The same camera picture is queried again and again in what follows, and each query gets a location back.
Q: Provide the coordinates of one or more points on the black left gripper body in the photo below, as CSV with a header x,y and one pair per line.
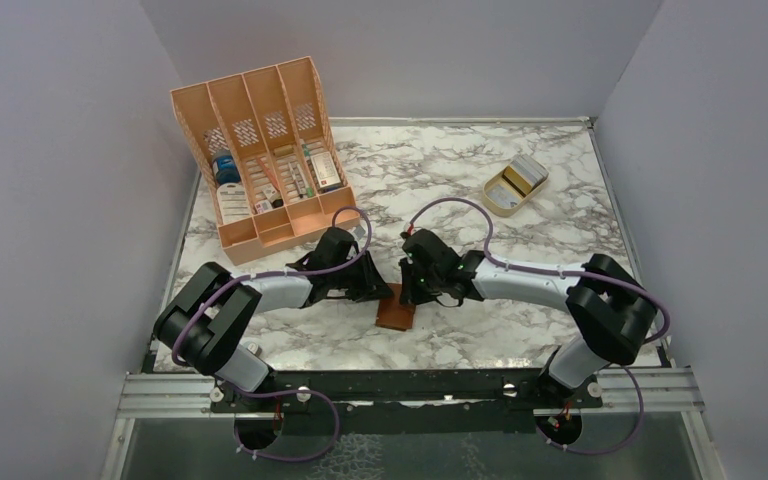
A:
x,y
344,279

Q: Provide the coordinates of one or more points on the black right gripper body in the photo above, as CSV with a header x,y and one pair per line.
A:
x,y
423,284

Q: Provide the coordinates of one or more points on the brown leather card holder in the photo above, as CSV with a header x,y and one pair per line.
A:
x,y
393,315

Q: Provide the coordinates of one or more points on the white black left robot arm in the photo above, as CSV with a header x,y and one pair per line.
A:
x,y
335,269

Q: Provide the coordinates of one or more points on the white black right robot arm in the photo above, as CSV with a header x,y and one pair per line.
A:
x,y
607,305

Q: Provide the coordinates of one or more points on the VIP card lying in tray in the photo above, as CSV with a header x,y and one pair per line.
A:
x,y
503,198

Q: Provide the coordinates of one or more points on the beige oval card tray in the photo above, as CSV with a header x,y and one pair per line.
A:
x,y
498,180

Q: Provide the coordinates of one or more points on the white red card box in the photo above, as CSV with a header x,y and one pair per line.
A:
x,y
325,171

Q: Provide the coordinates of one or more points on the white label packet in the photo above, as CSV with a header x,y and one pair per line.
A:
x,y
233,202

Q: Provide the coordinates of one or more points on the orange plastic desk organizer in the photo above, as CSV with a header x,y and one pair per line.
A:
x,y
270,120

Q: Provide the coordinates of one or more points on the blue round tape roll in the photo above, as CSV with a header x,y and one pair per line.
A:
x,y
224,169

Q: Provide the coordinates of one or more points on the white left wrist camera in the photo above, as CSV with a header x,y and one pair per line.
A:
x,y
359,234

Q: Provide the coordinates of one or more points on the black metal mounting rail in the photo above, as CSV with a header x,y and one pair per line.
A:
x,y
318,403

